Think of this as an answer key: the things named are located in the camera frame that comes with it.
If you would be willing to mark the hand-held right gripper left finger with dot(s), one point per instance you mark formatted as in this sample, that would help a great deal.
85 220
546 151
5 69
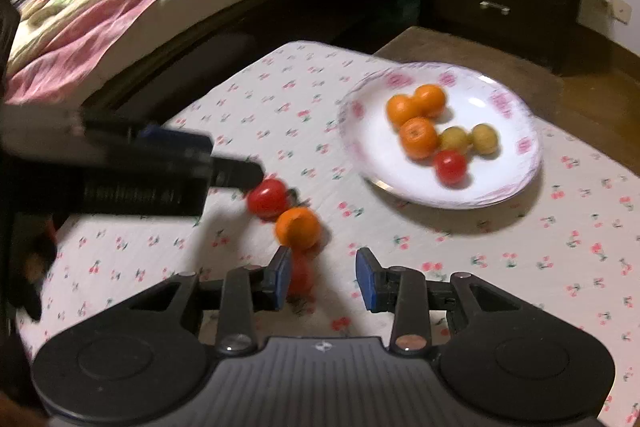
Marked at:
283 279

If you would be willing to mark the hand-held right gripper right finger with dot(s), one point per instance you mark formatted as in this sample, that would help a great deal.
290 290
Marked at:
367 279

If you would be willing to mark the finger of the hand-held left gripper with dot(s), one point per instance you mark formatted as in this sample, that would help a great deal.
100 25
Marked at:
175 142
237 172

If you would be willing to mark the red cherry tomato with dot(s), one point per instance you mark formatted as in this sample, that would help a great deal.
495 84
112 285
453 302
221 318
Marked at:
301 277
451 167
267 198

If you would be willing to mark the orange tangerine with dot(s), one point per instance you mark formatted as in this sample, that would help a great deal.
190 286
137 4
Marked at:
419 138
431 101
401 110
298 228

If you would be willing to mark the brown longan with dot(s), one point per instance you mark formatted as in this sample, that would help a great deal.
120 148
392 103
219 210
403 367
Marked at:
454 139
485 138

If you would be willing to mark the white floral rim plate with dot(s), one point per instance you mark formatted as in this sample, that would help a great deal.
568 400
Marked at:
505 142

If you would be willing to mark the cherry print tablecloth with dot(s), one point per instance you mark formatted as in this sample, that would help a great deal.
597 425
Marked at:
500 252

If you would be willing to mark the dark nightstand drawer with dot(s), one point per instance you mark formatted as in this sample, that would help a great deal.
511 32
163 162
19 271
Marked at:
540 14

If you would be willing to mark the white wall socket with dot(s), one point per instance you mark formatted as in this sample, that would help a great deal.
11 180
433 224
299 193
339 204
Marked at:
620 9

